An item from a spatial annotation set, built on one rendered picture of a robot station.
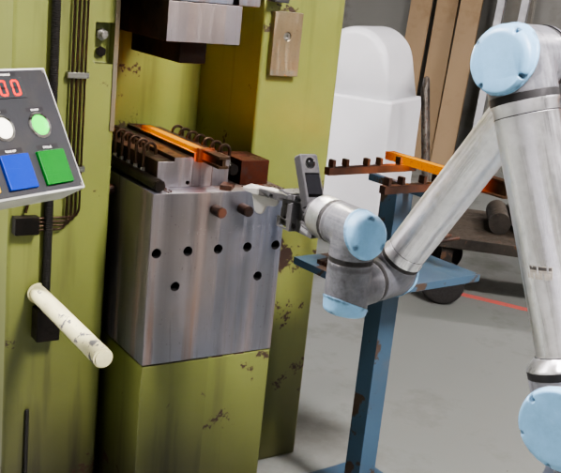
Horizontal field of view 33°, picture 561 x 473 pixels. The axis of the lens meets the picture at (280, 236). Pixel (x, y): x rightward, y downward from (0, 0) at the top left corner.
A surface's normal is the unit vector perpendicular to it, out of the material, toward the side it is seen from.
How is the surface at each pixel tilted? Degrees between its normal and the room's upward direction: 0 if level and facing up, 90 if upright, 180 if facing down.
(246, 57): 90
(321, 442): 0
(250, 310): 90
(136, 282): 90
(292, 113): 90
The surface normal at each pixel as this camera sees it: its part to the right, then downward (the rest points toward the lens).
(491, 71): -0.69, 0.00
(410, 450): 0.10, -0.96
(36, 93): 0.77, -0.29
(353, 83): -0.44, 0.19
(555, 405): -0.65, 0.22
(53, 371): 0.53, 0.27
